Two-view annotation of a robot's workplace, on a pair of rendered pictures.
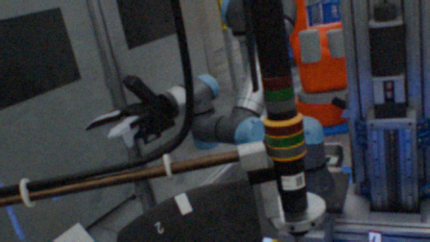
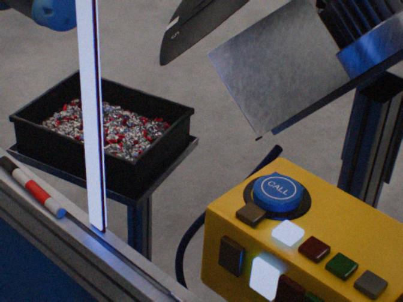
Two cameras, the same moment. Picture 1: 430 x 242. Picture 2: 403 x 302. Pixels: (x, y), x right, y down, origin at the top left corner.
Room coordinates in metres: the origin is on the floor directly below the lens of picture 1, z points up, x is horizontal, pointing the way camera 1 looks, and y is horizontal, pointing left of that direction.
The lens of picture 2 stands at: (1.29, -0.12, 1.41)
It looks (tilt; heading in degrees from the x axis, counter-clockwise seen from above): 36 degrees down; 185
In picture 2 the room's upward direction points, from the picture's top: 4 degrees clockwise
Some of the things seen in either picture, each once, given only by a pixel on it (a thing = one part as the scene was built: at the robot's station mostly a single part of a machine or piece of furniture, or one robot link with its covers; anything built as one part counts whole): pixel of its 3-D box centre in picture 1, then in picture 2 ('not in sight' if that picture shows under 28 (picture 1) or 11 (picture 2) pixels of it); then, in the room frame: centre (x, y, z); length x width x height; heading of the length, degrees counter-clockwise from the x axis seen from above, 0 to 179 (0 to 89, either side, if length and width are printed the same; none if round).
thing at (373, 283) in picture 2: not in sight; (370, 284); (0.96, -0.02, 1.08); 0.02 x 0.02 x 0.01; 54
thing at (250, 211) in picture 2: not in sight; (250, 214); (0.90, -0.11, 1.08); 0.02 x 0.02 x 0.01; 54
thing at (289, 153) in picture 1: (286, 145); not in sight; (0.44, -0.08, 1.54); 0.04 x 0.04 x 0.01
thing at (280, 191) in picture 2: not in sight; (277, 194); (0.88, -0.09, 1.08); 0.04 x 0.04 x 0.02
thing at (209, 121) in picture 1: (208, 128); not in sight; (1.09, 0.01, 1.35); 0.11 x 0.08 x 0.11; 45
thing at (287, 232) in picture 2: not in sight; (288, 232); (0.92, -0.08, 1.08); 0.02 x 0.02 x 0.01; 54
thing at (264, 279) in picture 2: not in sight; (264, 278); (0.94, -0.09, 1.04); 0.02 x 0.01 x 0.03; 54
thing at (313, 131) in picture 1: (302, 140); not in sight; (1.21, -0.27, 1.20); 0.13 x 0.12 x 0.14; 45
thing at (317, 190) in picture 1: (308, 174); not in sight; (1.20, -0.27, 1.09); 0.15 x 0.15 x 0.10
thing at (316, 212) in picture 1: (282, 181); not in sight; (0.44, -0.07, 1.50); 0.09 x 0.07 x 0.10; 89
